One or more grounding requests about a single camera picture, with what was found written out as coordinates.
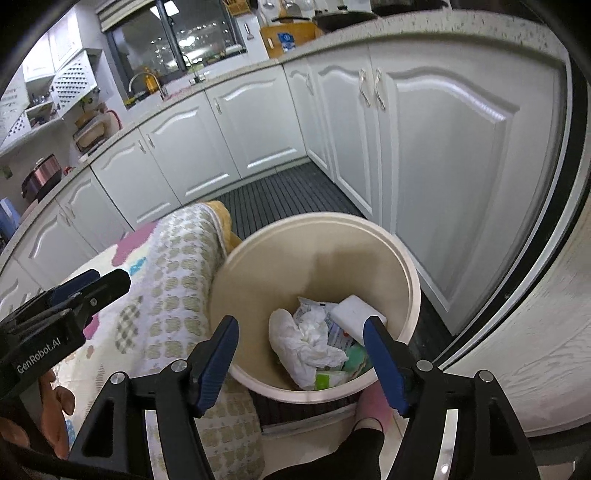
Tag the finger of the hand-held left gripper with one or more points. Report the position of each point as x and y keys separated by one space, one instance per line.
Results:
x=108 y=288
x=76 y=280

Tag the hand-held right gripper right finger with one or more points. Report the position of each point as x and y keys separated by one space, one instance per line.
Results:
x=385 y=364

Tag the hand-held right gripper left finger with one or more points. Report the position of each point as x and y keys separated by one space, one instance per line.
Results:
x=217 y=364

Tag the purple white box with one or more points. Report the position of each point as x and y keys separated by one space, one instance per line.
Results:
x=339 y=339

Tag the white foam sponge block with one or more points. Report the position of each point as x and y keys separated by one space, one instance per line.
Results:
x=355 y=316

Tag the green white milk carton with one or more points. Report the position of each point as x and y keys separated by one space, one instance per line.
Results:
x=330 y=379

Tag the beige round plastic bin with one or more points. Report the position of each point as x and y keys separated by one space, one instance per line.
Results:
x=286 y=272

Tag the person's left hand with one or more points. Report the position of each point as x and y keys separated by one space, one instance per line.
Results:
x=57 y=410

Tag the pink slipper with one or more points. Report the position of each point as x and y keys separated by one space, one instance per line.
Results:
x=374 y=404

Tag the patterned patchwork table cover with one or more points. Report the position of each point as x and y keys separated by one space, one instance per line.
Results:
x=175 y=286

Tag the blue white packet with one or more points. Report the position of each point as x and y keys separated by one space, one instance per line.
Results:
x=7 y=217

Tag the person's leg in black trousers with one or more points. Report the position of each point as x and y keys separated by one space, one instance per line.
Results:
x=341 y=452

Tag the copper coloured electric pot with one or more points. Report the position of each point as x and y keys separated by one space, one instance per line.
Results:
x=41 y=177

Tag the dark ribbed floor mat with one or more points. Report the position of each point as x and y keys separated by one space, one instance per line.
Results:
x=286 y=189

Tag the chrome kitchen faucet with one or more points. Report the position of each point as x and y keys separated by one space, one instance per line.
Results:
x=162 y=90

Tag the white kitchen base cabinets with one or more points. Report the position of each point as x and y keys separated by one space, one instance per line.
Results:
x=438 y=161

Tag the yellow bottle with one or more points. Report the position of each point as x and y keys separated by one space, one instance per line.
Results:
x=150 y=82

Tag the small chrome water tap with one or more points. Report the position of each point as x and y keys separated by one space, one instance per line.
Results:
x=196 y=74

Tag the dark kitchen window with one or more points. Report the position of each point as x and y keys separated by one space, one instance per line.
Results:
x=198 y=37

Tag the blue white small box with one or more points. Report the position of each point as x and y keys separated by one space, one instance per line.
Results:
x=286 y=41

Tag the wooden cutting board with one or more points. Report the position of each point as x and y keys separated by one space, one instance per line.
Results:
x=304 y=34

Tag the black wok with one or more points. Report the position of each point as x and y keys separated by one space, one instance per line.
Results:
x=344 y=18

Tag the white lattice wall cabinets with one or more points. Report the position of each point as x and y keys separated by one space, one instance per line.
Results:
x=74 y=81

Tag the wooden wall utensil holder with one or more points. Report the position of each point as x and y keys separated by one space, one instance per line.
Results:
x=235 y=5

